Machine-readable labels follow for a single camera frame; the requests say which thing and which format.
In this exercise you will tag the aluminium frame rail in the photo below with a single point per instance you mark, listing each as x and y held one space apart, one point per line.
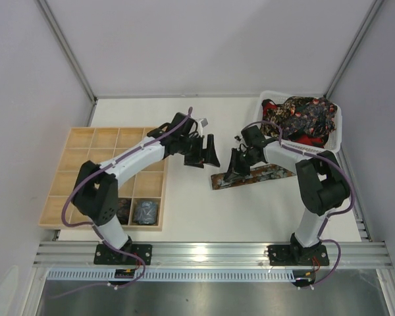
219 255

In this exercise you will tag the orange grey patterned tie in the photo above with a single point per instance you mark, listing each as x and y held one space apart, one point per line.
257 174

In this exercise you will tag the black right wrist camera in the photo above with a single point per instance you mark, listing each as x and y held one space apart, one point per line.
253 137

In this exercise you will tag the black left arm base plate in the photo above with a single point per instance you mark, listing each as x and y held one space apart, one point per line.
105 256

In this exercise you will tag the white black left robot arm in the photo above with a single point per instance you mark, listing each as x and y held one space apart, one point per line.
96 190

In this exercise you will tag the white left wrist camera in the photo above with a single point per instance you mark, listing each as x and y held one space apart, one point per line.
201 123

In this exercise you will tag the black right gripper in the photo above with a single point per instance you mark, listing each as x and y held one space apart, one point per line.
242 161

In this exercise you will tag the slotted grey cable duct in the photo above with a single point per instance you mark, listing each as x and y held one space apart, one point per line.
173 275

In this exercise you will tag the wooden grid organizer tray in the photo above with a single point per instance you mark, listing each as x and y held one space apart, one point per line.
99 145

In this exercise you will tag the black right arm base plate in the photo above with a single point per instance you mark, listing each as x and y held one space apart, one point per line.
295 255

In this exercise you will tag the rolled grey leaf-pattern tie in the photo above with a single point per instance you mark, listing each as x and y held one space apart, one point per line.
145 212

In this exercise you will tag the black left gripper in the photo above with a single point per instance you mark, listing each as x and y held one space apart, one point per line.
197 151

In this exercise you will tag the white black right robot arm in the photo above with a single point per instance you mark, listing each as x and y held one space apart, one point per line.
325 189

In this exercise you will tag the white plastic basket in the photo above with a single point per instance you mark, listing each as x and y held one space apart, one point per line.
270 129

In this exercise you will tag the pile of dark floral ties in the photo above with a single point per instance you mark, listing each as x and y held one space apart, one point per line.
305 120

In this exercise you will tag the rolled dark floral tie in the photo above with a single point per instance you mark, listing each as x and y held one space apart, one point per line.
123 211

